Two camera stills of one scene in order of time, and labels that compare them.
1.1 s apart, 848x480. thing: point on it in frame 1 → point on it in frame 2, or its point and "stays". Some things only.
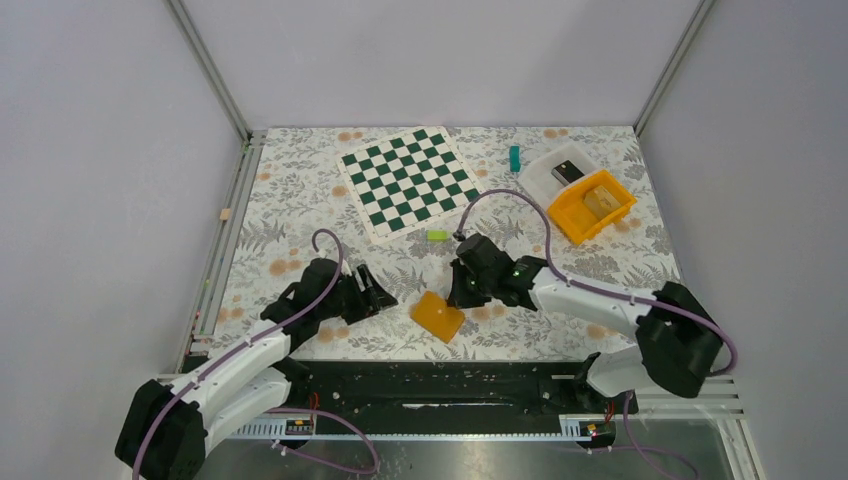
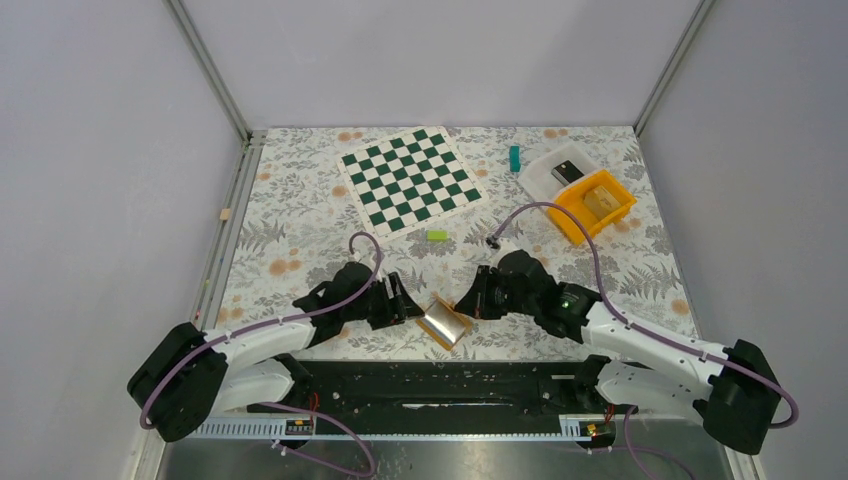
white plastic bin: x=536 y=178 stays
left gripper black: x=367 y=303 → x=396 y=310
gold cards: x=601 y=201 stays
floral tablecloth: x=581 y=198 stays
